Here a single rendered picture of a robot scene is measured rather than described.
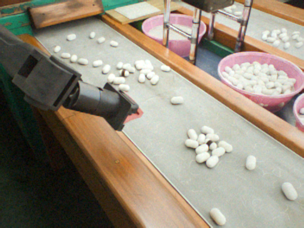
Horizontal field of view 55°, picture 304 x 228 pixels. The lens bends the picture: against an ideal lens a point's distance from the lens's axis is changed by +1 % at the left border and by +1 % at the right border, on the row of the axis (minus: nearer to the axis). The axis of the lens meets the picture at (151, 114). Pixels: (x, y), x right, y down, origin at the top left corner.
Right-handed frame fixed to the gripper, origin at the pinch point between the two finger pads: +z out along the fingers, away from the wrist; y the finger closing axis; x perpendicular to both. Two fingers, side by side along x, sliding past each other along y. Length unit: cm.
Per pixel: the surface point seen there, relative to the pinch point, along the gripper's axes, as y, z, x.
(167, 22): 33.4, 25.5, -23.7
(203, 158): -14.9, 10.2, 0.5
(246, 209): -28.9, 10.0, 2.6
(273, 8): 33, 80, -57
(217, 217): -27.2, 3.6, 5.7
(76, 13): 69, 14, -8
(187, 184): -17.5, 6.0, 6.1
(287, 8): 28, 84, -60
